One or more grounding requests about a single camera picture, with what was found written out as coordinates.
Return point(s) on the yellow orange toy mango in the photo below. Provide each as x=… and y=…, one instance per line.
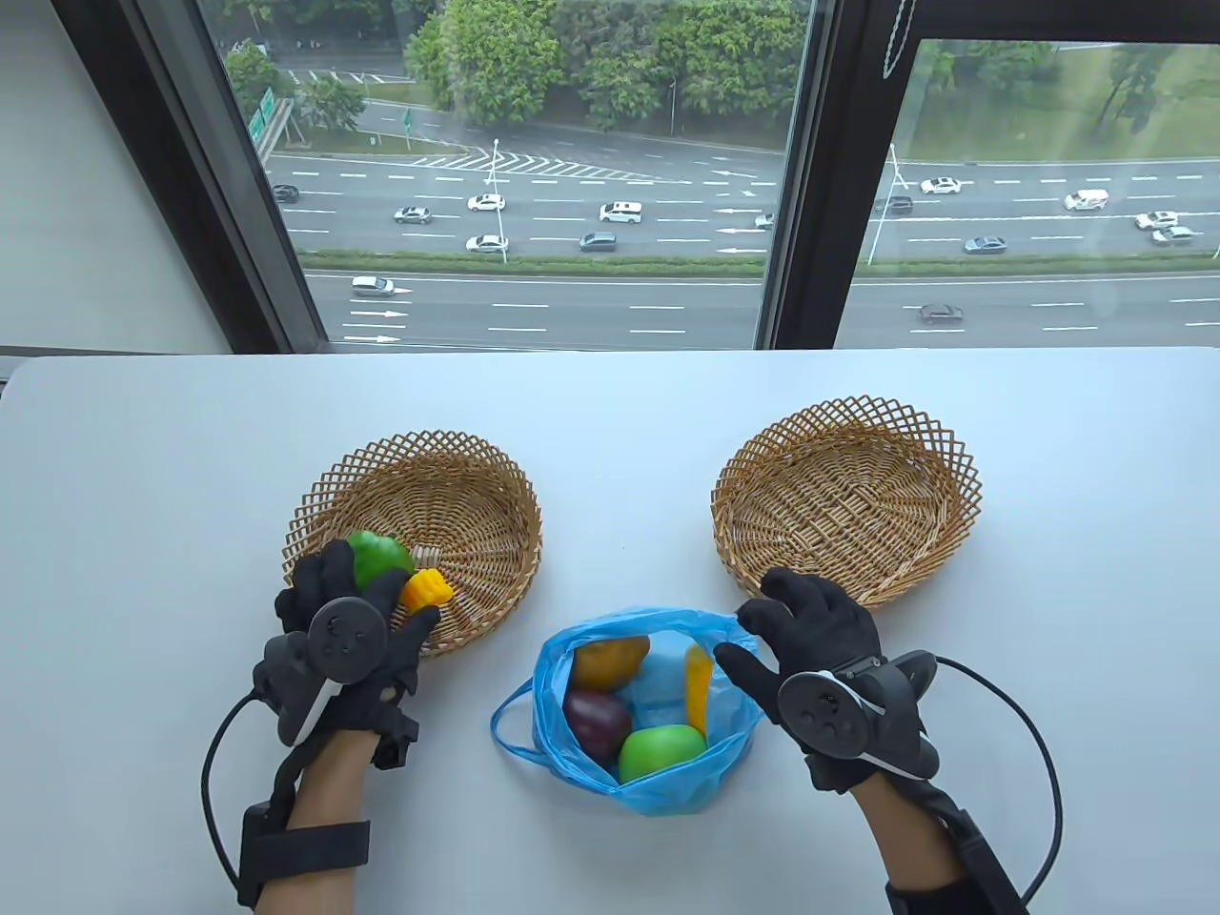
x=605, y=664

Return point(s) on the black window frame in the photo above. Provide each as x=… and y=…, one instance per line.
x=829, y=143

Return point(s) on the green toy apple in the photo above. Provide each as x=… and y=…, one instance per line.
x=658, y=753

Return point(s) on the dark purple toy fruit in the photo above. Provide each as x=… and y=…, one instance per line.
x=596, y=724

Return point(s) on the person's right forearm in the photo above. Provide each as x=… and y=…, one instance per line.
x=905, y=839

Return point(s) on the person's left hand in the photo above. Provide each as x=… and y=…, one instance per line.
x=405, y=658

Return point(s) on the green toy bell pepper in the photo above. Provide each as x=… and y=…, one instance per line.
x=376, y=558

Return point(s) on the person's left forearm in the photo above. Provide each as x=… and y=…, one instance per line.
x=324, y=782

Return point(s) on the yellow toy corn piece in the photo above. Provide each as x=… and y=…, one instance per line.
x=426, y=591

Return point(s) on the blue plastic bag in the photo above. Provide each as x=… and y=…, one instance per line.
x=658, y=796

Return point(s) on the black round hand tracker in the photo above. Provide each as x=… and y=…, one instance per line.
x=820, y=715
x=345, y=639

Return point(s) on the round wicker basket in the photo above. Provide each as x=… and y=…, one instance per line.
x=457, y=505
x=839, y=496

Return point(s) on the black wrist camera unit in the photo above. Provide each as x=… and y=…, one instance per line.
x=305, y=846
x=991, y=867

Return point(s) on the person's right hand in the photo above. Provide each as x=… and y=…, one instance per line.
x=820, y=620

